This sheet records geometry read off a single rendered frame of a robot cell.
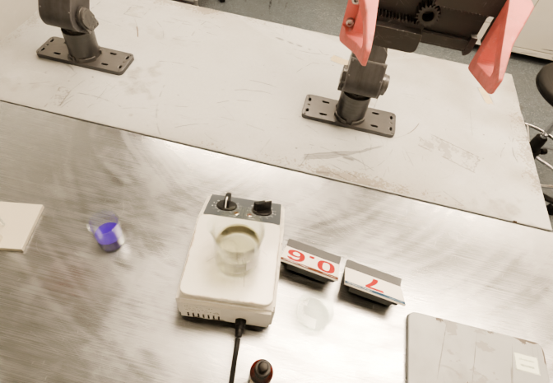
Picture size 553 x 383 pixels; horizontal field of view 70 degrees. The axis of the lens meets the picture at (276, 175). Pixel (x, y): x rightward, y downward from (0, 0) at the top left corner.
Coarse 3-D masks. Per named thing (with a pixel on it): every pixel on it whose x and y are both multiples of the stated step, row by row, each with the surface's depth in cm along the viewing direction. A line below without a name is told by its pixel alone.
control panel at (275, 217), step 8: (216, 200) 63; (232, 200) 64; (240, 200) 65; (248, 200) 65; (208, 208) 60; (216, 208) 61; (272, 208) 63; (280, 208) 64; (272, 216) 61; (280, 216) 61
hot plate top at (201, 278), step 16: (272, 224) 56; (192, 240) 53; (208, 240) 54; (272, 240) 55; (192, 256) 52; (208, 256) 52; (272, 256) 53; (192, 272) 51; (208, 272) 51; (256, 272) 51; (272, 272) 52; (192, 288) 49; (208, 288) 49; (224, 288) 50; (240, 288) 50; (256, 288) 50; (272, 288) 50; (256, 304) 49
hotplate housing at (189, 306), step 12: (204, 204) 62; (276, 276) 54; (276, 288) 53; (180, 300) 50; (192, 300) 51; (204, 300) 50; (192, 312) 53; (204, 312) 52; (216, 312) 52; (228, 312) 51; (240, 312) 51; (252, 312) 50; (264, 312) 51; (240, 324) 52; (252, 324) 54; (264, 324) 54; (240, 336) 52
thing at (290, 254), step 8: (288, 248) 63; (288, 256) 60; (296, 256) 61; (304, 256) 62; (312, 256) 62; (304, 264) 58; (312, 264) 59; (320, 264) 60; (328, 264) 61; (336, 264) 62; (328, 272) 58; (336, 272) 59
